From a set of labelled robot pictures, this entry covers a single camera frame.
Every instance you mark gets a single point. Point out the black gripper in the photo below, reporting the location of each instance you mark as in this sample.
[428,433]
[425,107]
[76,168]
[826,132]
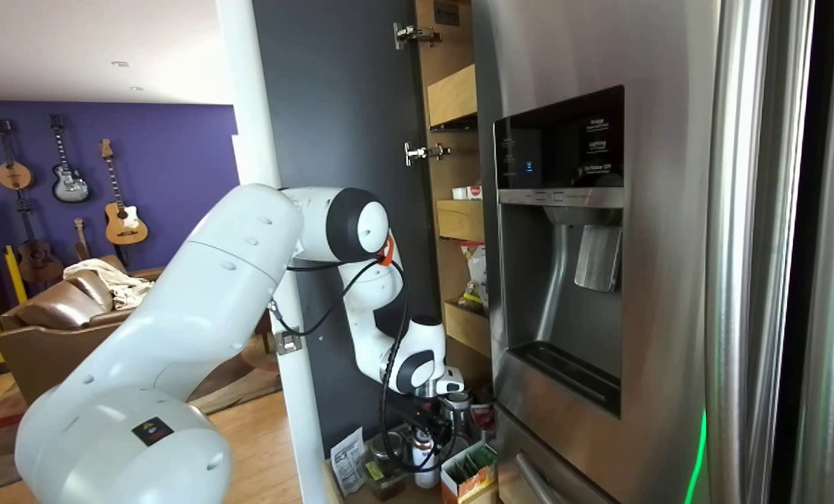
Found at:
[412,410]

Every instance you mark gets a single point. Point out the cream blanket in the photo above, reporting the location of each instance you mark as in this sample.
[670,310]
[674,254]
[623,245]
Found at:
[106,280]

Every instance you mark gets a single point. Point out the white printed food bag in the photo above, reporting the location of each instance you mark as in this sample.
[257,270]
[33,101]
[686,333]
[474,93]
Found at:
[478,275]

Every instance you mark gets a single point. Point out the tall jar with grey lid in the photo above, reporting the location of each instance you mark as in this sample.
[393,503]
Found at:
[458,419]

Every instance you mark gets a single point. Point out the orange and green box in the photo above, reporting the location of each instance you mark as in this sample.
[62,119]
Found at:
[470,478]

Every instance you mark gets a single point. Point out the dark acoustic guitar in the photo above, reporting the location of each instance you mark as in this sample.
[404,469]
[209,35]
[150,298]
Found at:
[39,261]

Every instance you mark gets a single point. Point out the red labelled can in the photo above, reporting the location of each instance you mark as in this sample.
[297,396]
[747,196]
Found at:
[484,420]

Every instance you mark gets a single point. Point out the small brown guitar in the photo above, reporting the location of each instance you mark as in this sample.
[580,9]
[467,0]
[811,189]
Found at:
[83,245]

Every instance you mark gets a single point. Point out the white printed paper packet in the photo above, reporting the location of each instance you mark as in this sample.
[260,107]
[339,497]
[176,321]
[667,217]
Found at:
[348,462]

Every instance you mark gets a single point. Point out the fridge water ice dispenser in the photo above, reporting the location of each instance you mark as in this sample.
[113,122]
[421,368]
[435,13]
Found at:
[566,280]

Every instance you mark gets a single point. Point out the light acoustic guitar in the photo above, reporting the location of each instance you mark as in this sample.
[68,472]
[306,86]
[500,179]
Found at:
[125,226]

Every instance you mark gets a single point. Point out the small white labelled packet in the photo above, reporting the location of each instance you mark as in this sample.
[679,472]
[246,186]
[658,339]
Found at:
[467,191]

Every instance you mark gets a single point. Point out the grey electric guitar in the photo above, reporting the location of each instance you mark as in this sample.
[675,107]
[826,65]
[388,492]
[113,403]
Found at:
[68,184]

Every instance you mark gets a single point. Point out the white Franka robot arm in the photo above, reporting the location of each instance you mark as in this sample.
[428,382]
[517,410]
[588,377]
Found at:
[204,310]

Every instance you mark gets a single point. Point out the silver door latch plate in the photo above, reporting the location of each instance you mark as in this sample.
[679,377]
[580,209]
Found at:
[288,343]

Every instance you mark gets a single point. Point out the wooden pantry cabinet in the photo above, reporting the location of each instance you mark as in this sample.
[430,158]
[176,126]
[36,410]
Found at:
[435,270]

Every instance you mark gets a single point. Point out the stainless steel refrigerator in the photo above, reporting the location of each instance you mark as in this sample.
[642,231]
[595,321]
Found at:
[670,56]

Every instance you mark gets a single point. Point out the cans and jars cluster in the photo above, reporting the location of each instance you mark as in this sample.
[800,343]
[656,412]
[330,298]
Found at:
[507,485]

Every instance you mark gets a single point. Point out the brown leather sofa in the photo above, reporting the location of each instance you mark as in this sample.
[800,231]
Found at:
[44,354]

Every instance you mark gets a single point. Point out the silver cabinet door hinge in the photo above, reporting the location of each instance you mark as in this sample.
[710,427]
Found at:
[425,153]
[412,35]

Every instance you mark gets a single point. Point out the tall pantry cabinet door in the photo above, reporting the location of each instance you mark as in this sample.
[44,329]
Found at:
[362,114]

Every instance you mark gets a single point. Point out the wooden pull-out pantry drawer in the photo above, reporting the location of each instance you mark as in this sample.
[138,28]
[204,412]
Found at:
[470,329]
[461,221]
[453,97]

